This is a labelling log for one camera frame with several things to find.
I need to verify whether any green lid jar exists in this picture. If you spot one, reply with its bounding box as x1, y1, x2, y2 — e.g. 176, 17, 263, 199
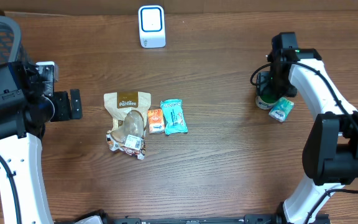
255, 94, 278, 110

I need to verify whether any small teal white box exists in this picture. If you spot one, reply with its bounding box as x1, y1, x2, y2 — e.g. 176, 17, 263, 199
268, 97, 295, 123

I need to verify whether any beige granola bag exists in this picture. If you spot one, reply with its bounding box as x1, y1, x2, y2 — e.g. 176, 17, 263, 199
104, 91, 152, 160

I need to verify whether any orange snack packet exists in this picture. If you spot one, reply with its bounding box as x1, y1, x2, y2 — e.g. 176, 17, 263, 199
147, 108, 165, 134

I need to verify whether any teal snack packet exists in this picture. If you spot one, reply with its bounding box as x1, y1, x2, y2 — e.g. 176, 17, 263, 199
160, 99, 188, 136

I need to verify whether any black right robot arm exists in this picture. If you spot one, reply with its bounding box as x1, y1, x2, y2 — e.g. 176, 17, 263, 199
245, 32, 358, 224

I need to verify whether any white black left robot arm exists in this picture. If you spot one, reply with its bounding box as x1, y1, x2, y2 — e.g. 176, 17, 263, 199
0, 61, 83, 223

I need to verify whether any white barcode scanner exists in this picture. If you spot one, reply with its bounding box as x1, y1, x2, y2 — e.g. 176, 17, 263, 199
138, 5, 166, 49

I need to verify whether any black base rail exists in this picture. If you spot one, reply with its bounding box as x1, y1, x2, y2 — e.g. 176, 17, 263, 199
54, 210, 287, 224

